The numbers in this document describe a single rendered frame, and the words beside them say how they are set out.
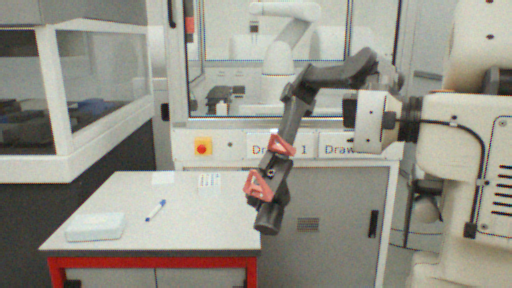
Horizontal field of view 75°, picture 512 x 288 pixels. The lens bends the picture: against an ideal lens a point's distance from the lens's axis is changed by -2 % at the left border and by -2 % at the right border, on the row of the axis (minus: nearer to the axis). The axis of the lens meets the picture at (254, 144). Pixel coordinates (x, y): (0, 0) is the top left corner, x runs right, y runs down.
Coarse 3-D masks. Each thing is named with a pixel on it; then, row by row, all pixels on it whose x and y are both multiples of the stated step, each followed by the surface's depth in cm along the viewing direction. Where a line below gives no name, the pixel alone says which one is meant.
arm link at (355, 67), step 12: (348, 60) 75; (360, 60) 70; (372, 60) 68; (300, 72) 108; (312, 72) 102; (324, 72) 93; (336, 72) 86; (348, 72) 72; (360, 72) 68; (396, 72) 70; (300, 84) 110; (312, 84) 102; (324, 84) 94; (336, 84) 86; (300, 96) 106; (312, 96) 108
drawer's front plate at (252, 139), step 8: (248, 136) 145; (256, 136) 145; (264, 136) 145; (296, 136) 145; (304, 136) 145; (312, 136) 145; (248, 144) 146; (256, 144) 146; (264, 144) 146; (296, 144) 146; (304, 144) 146; (312, 144) 146; (248, 152) 147; (256, 152) 147; (264, 152) 147; (296, 152) 147; (304, 152) 147; (312, 152) 147
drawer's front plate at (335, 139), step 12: (324, 132) 146; (336, 132) 146; (348, 132) 146; (324, 144) 146; (336, 144) 147; (348, 144) 147; (324, 156) 148; (336, 156) 148; (348, 156) 148; (360, 156) 148; (372, 156) 148
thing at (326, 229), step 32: (224, 160) 151; (256, 160) 151; (320, 160) 151; (352, 160) 151; (384, 160) 152; (320, 192) 157; (352, 192) 157; (384, 192) 157; (288, 224) 161; (320, 224) 161; (352, 224) 162; (384, 224) 161; (288, 256) 167; (320, 256) 167; (352, 256) 167; (384, 256) 167
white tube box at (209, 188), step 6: (204, 174) 135; (210, 174) 135; (216, 174) 136; (204, 180) 130; (210, 180) 130; (198, 186) 124; (204, 186) 124; (210, 186) 124; (216, 186) 125; (198, 192) 125; (204, 192) 125; (210, 192) 125; (216, 192) 125
